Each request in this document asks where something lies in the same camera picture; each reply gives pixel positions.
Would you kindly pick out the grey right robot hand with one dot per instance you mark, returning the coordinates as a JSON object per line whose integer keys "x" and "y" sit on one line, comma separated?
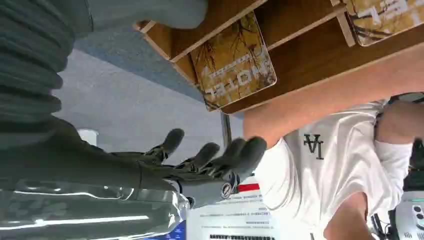
{"x": 82, "y": 165}

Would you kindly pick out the small white cup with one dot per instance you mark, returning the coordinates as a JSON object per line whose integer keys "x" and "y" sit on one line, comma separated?
{"x": 88, "y": 136}

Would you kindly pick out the shiny clear plastic film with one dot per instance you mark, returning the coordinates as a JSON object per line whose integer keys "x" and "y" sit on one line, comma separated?
{"x": 82, "y": 215}

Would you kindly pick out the ribbed grey right arm sleeve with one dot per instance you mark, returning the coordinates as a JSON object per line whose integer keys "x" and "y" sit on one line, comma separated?
{"x": 30, "y": 66}

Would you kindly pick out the blue printed item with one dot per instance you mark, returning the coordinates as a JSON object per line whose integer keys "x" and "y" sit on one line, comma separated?
{"x": 174, "y": 233}

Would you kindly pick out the thin metal pole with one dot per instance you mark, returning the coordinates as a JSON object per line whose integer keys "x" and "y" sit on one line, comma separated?
{"x": 226, "y": 129}

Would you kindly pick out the white printed paper sheet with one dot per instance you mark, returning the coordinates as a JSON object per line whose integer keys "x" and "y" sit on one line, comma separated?
{"x": 232, "y": 218}

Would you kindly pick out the yellow hotel card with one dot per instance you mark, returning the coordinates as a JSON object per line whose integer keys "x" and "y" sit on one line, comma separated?
{"x": 381, "y": 23}
{"x": 232, "y": 66}

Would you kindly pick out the wooden card box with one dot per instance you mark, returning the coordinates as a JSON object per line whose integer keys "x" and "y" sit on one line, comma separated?
{"x": 304, "y": 59}

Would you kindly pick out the person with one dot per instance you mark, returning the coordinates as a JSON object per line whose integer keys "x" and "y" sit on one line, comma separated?
{"x": 344, "y": 179}

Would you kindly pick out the white device with buttons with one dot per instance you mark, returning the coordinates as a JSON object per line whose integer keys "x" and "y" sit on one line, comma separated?
{"x": 410, "y": 218}

